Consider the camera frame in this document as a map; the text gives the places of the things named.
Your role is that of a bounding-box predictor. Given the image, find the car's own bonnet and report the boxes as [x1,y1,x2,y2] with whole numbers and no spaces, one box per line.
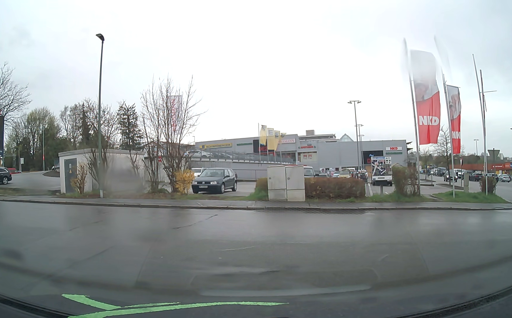
[0,247,512,318]

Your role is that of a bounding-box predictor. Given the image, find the bare brown bush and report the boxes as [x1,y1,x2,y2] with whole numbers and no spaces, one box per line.
[390,165,420,197]

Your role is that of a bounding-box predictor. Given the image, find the small red flag on pole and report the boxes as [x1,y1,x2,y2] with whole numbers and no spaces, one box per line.
[434,37,462,198]

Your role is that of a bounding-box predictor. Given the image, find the grey shopping centre building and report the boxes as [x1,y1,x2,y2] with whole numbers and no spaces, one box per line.
[193,130,414,180]

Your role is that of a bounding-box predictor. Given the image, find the small brown bush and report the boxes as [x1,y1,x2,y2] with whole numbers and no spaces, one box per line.
[480,175,498,194]

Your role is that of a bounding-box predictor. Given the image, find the large red flag on pole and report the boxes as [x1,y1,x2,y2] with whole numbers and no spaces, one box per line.
[403,39,441,195]

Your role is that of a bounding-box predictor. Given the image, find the tall grey lamp post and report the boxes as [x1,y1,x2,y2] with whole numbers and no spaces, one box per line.
[96,34,105,198]

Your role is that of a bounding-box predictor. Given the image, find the row of trees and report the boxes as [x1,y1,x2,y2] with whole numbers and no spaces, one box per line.
[5,99,144,173]

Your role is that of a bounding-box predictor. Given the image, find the faded red flag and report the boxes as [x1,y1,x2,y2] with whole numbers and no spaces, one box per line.
[167,95,183,134]

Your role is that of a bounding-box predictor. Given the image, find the grass verge with shrubs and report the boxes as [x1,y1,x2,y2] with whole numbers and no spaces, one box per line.
[56,188,270,201]

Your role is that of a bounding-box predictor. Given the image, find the bare flagpoles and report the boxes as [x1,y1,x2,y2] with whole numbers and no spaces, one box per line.
[472,54,498,195]

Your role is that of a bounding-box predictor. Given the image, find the car park asphalt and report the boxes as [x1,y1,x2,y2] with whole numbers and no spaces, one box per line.
[221,180,257,198]

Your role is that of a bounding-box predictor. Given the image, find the ramp with railing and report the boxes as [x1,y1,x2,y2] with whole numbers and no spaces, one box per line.
[184,148,297,165]

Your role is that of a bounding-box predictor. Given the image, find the brown hedge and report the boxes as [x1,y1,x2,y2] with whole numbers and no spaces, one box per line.
[255,177,366,201]

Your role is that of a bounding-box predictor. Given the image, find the grey pavement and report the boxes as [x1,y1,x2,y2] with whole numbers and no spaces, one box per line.
[0,193,512,211]

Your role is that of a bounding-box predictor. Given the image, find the row of parked cars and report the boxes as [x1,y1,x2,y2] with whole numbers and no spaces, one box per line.
[419,166,512,187]

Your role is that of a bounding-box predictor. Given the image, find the grey asphalt road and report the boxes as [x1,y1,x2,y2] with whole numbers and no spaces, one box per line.
[0,170,512,293]

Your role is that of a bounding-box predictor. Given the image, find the yellow flowering bush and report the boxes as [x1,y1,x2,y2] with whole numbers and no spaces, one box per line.
[174,170,195,195]

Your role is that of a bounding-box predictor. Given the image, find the bare shrubs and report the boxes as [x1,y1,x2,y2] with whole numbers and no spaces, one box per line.
[139,76,205,193]

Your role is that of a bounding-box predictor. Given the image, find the yellow flags on poles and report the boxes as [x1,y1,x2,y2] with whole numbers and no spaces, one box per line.
[258,124,287,164]

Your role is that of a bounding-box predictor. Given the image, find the double-headed lamp post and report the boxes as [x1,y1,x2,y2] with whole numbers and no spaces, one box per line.
[348,100,364,171]

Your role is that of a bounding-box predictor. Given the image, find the small white utility building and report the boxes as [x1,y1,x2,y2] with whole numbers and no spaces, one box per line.
[58,149,147,195]

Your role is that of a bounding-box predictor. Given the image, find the pale grey street cabinet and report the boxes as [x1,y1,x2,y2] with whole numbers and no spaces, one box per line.
[285,165,306,202]
[267,165,287,201]

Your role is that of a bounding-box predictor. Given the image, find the dark parked car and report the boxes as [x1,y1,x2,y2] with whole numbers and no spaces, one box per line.
[191,168,238,195]

